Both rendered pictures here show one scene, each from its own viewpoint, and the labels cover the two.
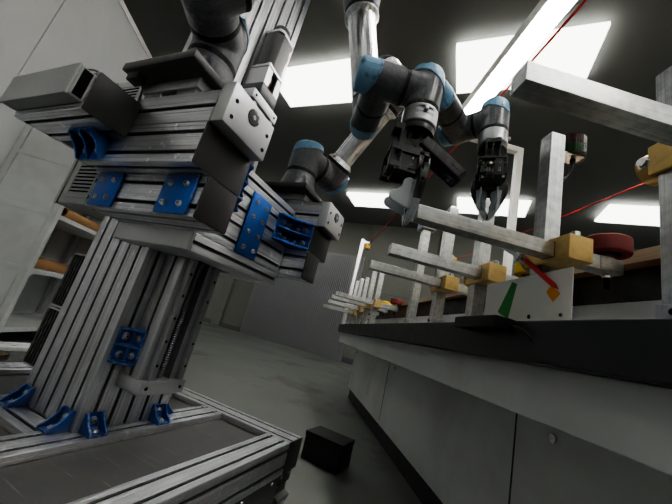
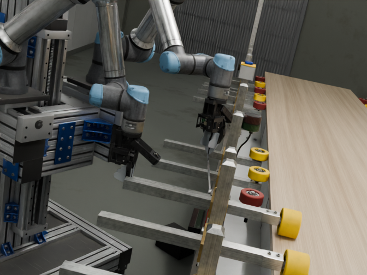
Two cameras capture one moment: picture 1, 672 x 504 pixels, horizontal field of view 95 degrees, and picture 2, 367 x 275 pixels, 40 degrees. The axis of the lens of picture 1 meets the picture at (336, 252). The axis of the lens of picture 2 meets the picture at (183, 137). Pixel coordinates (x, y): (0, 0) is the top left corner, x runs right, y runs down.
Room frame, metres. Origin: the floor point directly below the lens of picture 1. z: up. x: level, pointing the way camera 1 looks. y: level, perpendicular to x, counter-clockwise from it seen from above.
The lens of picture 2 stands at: (-1.04, -0.52, 1.55)
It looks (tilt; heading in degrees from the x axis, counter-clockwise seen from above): 17 degrees down; 9
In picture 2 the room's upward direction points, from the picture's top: 11 degrees clockwise
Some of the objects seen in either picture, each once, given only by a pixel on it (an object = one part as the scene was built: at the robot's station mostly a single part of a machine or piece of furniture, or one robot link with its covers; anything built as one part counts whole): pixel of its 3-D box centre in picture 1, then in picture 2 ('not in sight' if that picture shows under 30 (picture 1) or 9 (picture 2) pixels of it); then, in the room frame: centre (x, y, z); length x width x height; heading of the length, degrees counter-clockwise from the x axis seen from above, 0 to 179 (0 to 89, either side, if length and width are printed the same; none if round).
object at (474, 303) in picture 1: (479, 269); not in sight; (0.87, -0.42, 0.86); 0.03 x 0.03 x 0.48; 3
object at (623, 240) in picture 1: (606, 263); (249, 207); (0.59, -0.55, 0.85); 0.08 x 0.08 x 0.11
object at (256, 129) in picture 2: (570, 153); (250, 125); (0.62, -0.49, 1.12); 0.06 x 0.06 x 0.02
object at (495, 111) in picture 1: (493, 120); (222, 70); (0.73, -0.34, 1.27); 0.09 x 0.08 x 0.11; 45
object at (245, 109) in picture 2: (366, 301); (226, 106); (2.07, -0.28, 0.84); 0.43 x 0.03 x 0.04; 93
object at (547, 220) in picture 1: (546, 225); (224, 177); (0.62, -0.44, 0.92); 0.03 x 0.03 x 0.48; 3
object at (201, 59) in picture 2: (456, 127); (201, 65); (0.79, -0.26, 1.26); 0.11 x 0.11 x 0.08; 45
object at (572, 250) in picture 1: (554, 256); not in sight; (0.60, -0.44, 0.84); 0.13 x 0.06 x 0.05; 3
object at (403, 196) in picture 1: (402, 198); (122, 177); (0.54, -0.10, 0.86); 0.06 x 0.03 x 0.09; 93
